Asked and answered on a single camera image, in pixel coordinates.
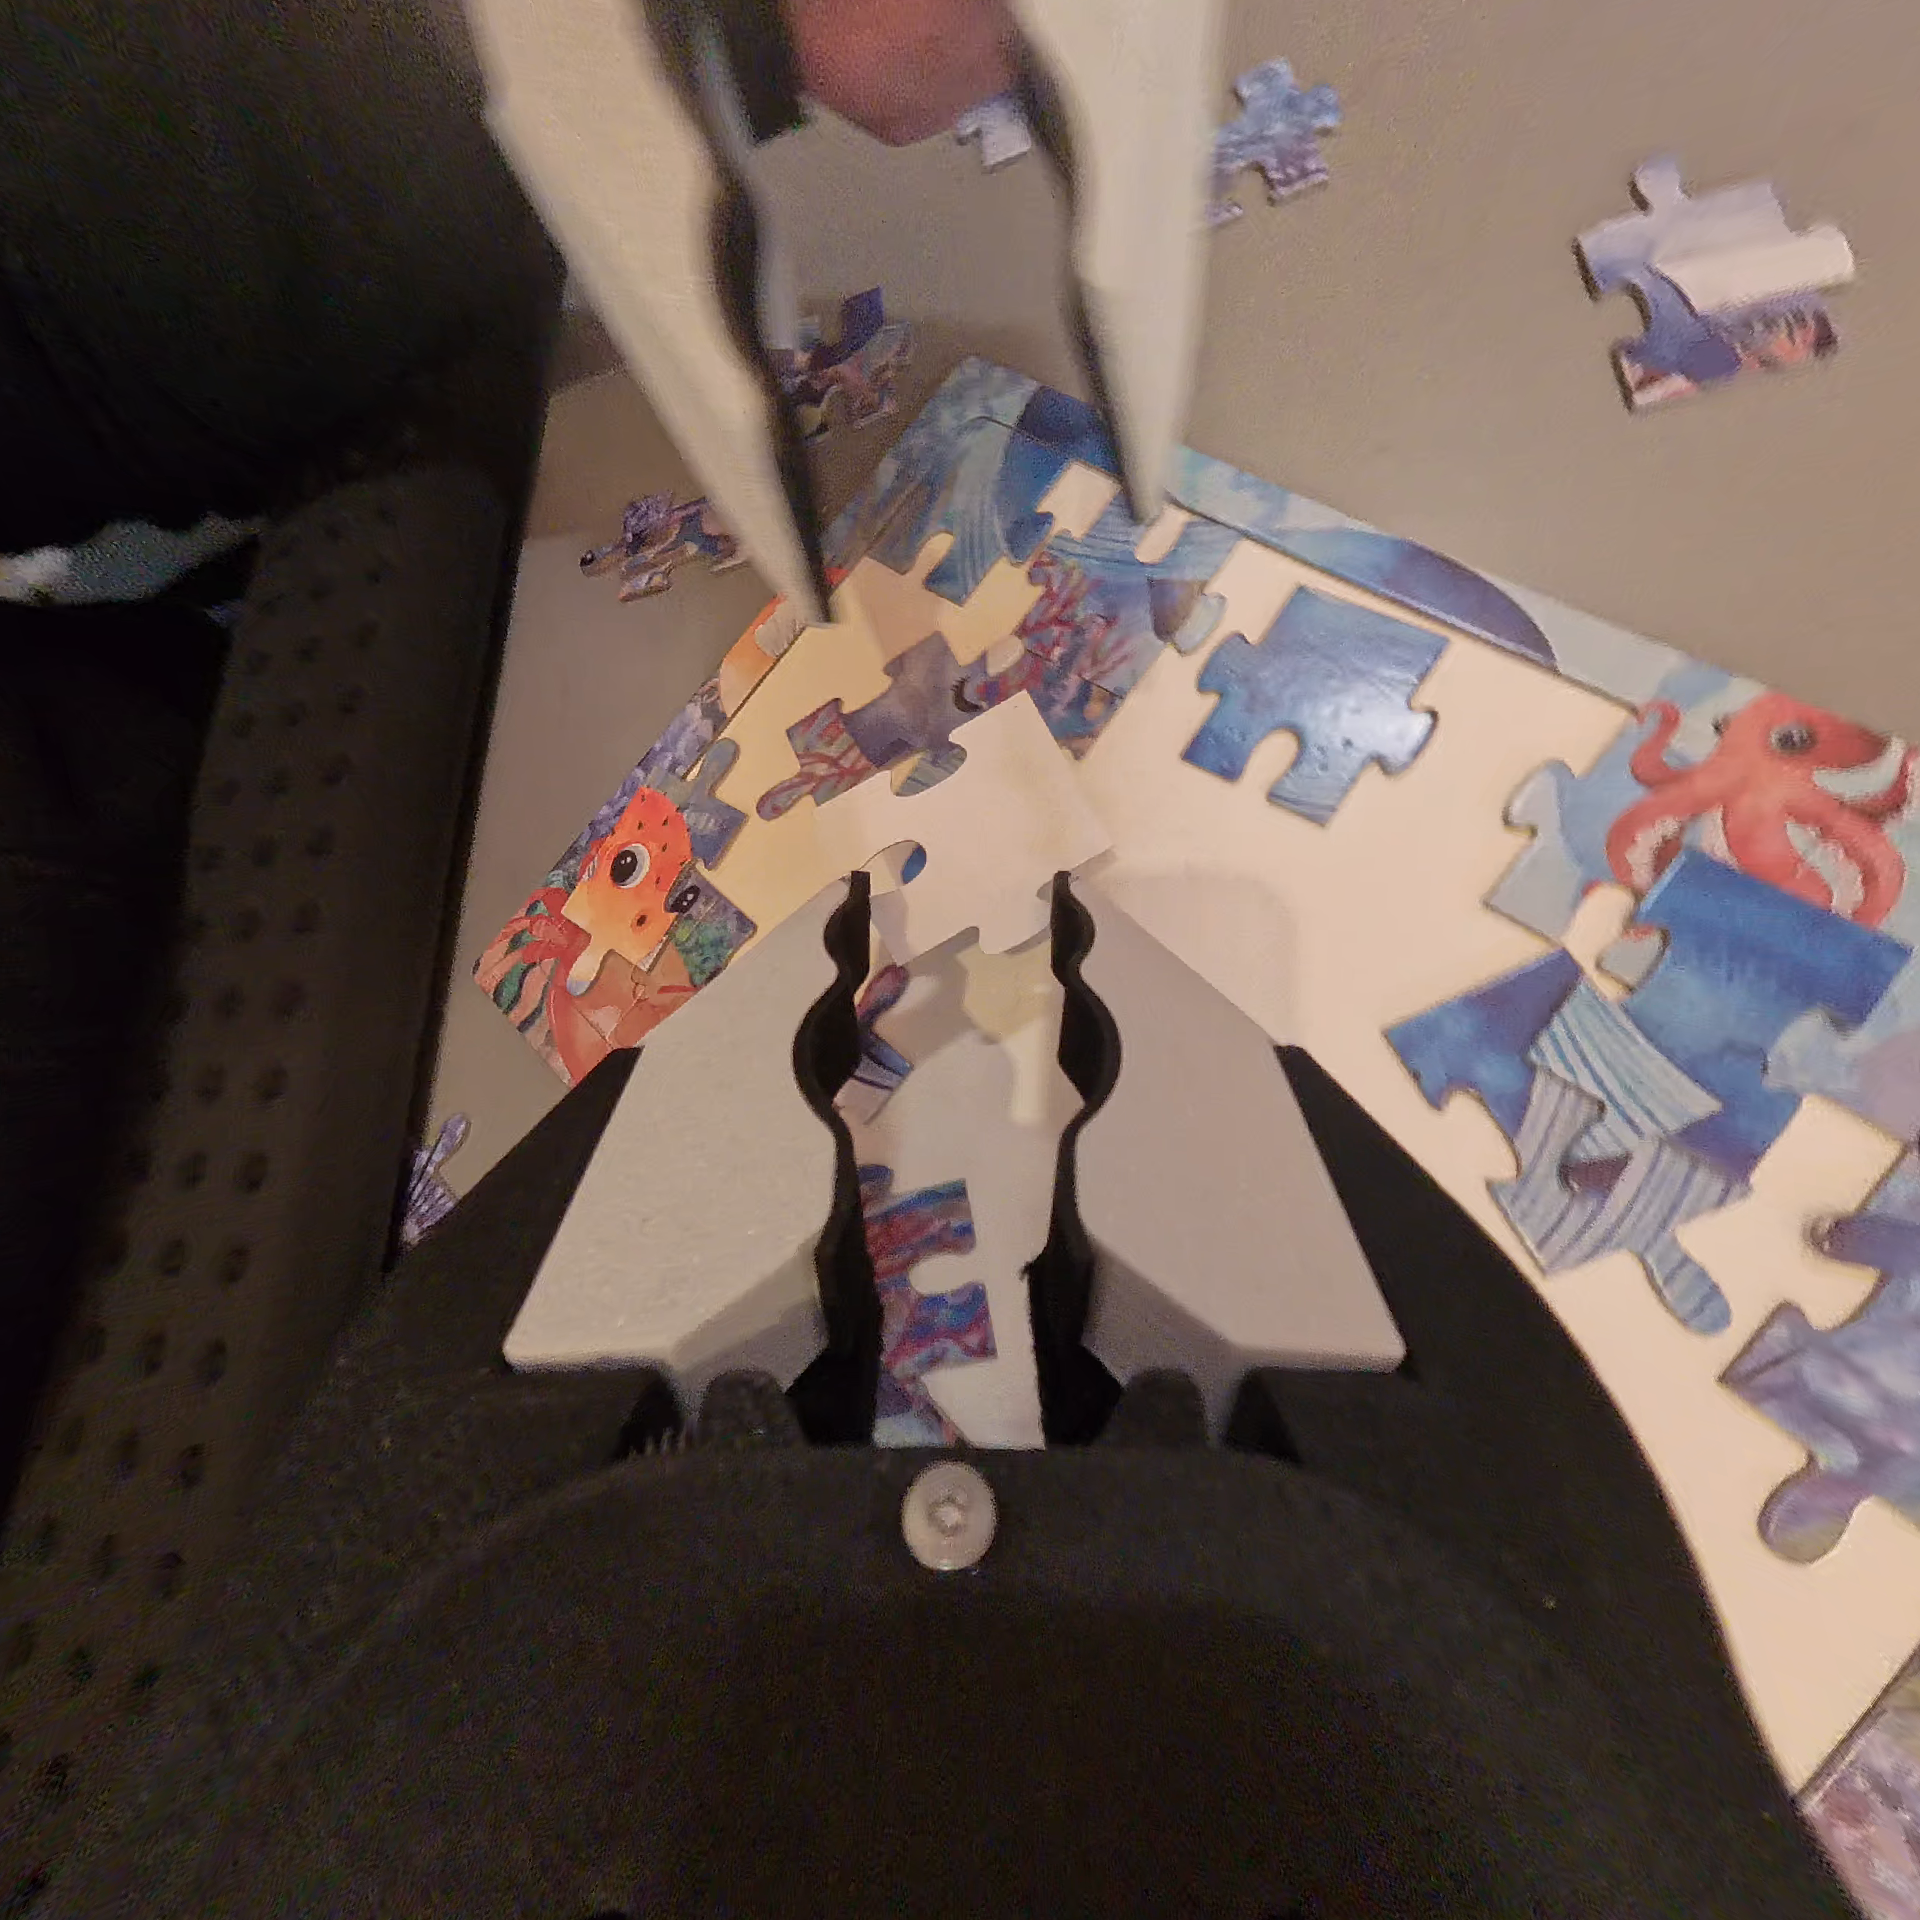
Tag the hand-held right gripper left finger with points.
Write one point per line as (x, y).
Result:
(661, 1230)

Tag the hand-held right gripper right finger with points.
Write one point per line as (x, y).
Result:
(1244, 1230)

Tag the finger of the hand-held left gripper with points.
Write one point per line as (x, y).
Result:
(1155, 150)
(599, 150)

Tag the ocean print puzzle board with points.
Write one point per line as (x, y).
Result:
(1350, 900)

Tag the orange pufferfish puzzle piece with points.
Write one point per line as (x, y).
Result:
(636, 864)

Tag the pale striped whale puzzle piece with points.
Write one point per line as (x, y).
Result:
(975, 811)

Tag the red coral navy puzzle piece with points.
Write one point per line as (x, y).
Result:
(817, 751)

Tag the grey blue red-striped puzzle piece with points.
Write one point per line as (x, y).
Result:
(1679, 225)

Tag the blue whale eye puzzle piece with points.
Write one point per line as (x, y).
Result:
(1319, 692)

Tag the whale eyelash puzzle piece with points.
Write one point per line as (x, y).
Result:
(908, 699)

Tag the purple and navy puzzle piece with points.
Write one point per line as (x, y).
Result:
(1844, 1381)

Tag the person's left forearm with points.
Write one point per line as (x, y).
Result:
(225, 225)

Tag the person's left hand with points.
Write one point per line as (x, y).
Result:
(900, 59)

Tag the few scattered puzzle pieces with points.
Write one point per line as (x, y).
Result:
(1275, 136)

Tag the pile of loose puzzle pieces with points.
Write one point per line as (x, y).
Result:
(434, 1187)

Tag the purple seahorse loose piece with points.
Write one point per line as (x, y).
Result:
(661, 547)

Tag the black perforated pad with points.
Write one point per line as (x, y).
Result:
(300, 1052)

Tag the person's black clothing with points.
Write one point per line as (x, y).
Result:
(89, 976)

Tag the group of assembled puzzle pieces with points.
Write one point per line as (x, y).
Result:
(1770, 811)

